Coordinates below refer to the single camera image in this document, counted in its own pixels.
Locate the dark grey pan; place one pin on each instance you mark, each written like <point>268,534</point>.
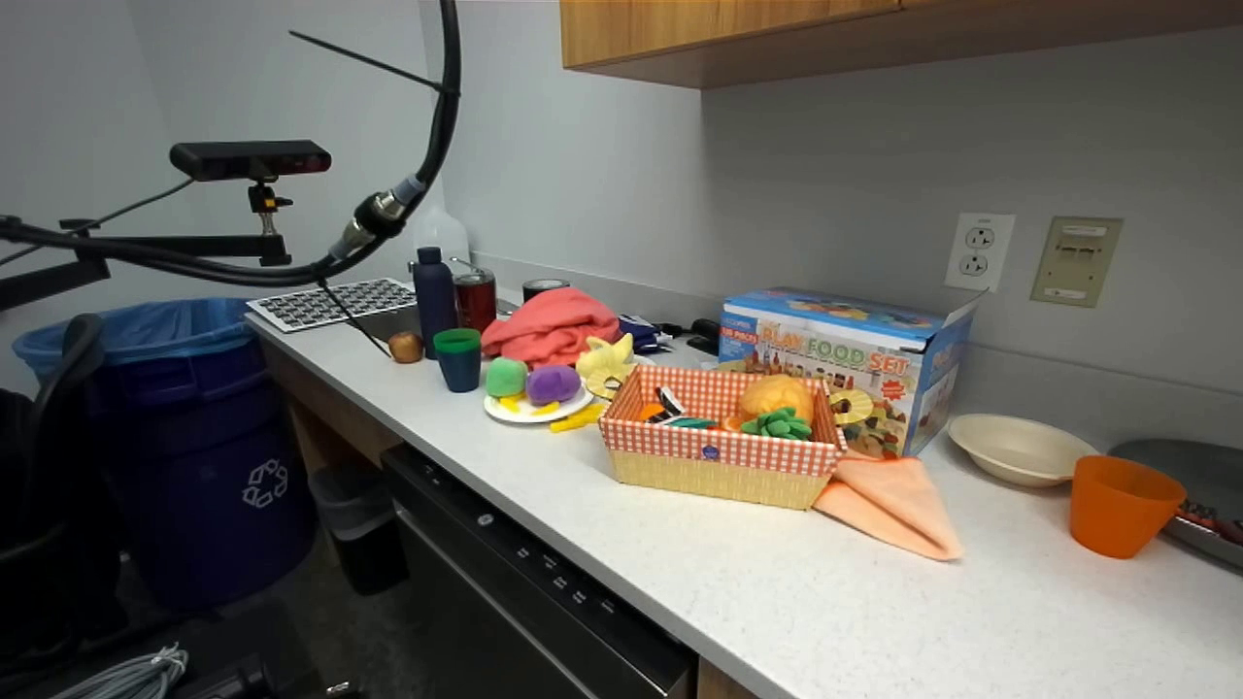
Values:
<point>1210,479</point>

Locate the purple fuzzy ball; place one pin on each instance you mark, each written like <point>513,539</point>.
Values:
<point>553,385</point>

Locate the wooden kitchen top cabinet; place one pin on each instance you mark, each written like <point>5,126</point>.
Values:
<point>674,33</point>

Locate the white and black toy piece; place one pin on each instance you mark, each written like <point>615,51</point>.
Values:
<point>668,400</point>

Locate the blue toy food box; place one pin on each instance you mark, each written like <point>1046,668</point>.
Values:
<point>829,350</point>

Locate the beige wall plate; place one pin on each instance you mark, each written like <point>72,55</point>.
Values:
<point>1073,258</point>

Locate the black stereo camera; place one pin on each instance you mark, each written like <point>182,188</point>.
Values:
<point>245,157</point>

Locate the orange cup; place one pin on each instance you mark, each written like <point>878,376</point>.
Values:
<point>1119,510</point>

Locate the clear plastic bottle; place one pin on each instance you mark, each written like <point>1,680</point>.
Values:
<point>449,237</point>

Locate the dishwasher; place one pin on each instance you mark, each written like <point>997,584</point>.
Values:
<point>516,607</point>

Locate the white wall power outlet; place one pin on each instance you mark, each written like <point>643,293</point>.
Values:
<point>981,253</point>

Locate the small blue object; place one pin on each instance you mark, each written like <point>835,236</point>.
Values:
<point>643,334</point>

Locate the blue recycling bin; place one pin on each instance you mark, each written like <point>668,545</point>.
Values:
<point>194,452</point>

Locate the yellow and brown toy slice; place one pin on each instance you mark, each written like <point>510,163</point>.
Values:
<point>852,411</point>

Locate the white keyboard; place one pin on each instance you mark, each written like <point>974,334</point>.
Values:
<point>333,306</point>

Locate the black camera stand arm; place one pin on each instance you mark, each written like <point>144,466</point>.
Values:
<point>167,241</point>

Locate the small black trash bin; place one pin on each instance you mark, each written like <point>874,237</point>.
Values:
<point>361,531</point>

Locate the green cup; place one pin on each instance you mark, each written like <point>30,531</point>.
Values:
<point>460,372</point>

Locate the yellow plush toy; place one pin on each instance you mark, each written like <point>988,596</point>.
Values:
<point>605,367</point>

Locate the orange toy piece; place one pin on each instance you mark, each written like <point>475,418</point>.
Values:
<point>651,413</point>

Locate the white plate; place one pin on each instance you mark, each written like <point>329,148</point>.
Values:
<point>516,413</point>

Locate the small brown toy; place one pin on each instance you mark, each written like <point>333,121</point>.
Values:
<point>406,346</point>

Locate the green toy lettuce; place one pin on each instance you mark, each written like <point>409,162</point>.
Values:
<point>779,425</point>

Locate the beige bowl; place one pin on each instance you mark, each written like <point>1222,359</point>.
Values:
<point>1016,449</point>

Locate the black bag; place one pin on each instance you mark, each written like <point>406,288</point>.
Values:
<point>52,545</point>

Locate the dark red jar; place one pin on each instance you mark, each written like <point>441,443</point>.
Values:
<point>475,306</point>

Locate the yellow toy burger bun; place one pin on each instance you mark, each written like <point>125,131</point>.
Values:
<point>779,392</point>

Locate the thin black rod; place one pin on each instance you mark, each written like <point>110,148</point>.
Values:
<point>371,61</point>

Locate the dark blue bottle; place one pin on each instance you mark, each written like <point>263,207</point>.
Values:
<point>431,295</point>

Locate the red checkered basket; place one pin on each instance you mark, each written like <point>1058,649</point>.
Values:
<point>713,460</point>

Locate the orange cloth napkin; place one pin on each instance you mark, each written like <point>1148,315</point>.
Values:
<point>896,505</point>

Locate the small black object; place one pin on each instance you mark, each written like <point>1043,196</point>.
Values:
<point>706,334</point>

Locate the yellow toy banana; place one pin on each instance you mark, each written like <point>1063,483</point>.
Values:
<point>585,418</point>

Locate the pink folded cloth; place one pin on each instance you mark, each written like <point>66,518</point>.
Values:
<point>549,330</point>

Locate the green fuzzy ball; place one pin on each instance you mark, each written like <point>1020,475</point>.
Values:
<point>505,377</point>

